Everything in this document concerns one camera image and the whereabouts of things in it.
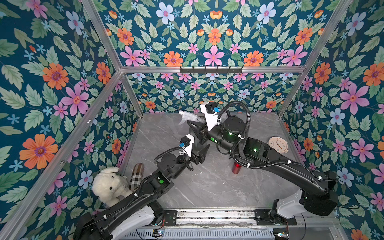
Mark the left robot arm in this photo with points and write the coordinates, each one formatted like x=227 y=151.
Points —
x=140 y=208

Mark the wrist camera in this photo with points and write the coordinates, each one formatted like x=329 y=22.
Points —
x=186 y=143
x=210 y=111

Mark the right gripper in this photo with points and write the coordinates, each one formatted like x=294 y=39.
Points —
x=199 y=129

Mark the plaid cylinder pouch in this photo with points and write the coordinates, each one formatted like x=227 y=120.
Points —
x=137 y=176

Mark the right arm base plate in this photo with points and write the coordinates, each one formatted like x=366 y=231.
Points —
x=269 y=217

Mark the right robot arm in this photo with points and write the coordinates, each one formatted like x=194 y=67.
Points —
x=229 y=129

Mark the red can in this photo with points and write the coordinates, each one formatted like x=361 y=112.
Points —
x=236 y=168

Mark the white plush dog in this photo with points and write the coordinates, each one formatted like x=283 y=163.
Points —
x=109 y=186

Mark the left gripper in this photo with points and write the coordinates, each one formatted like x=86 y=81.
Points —
x=197 y=153

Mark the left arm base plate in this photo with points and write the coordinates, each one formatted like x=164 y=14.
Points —
x=165 y=218

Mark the pink round clock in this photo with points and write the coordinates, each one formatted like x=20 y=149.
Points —
x=279 y=144

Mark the black hook rail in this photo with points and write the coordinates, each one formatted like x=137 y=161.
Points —
x=211 y=70

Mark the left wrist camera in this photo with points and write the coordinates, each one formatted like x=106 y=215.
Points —
x=186 y=143

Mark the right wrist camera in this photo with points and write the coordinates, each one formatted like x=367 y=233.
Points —
x=210 y=111

